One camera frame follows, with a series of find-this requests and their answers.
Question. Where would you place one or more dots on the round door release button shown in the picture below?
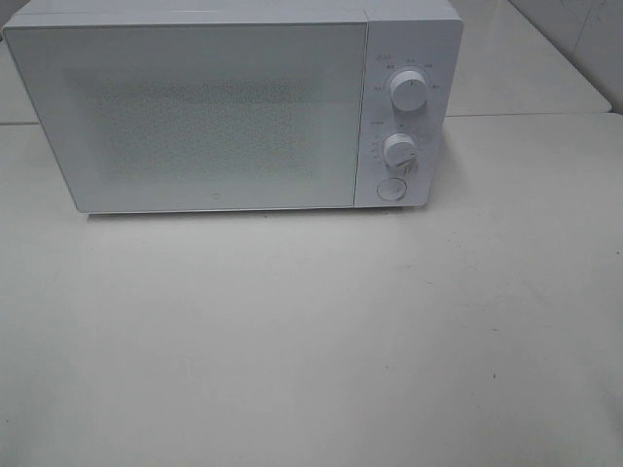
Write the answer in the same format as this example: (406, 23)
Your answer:
(392, 189)

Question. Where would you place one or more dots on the white microwave knob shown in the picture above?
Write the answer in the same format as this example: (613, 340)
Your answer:
(408, 90)
(399, 149)

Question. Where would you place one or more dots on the white microwave door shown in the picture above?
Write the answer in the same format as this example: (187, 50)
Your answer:
(197, 118)

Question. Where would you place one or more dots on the white microwave oven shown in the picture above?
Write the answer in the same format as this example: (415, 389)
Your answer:
(422, 35)

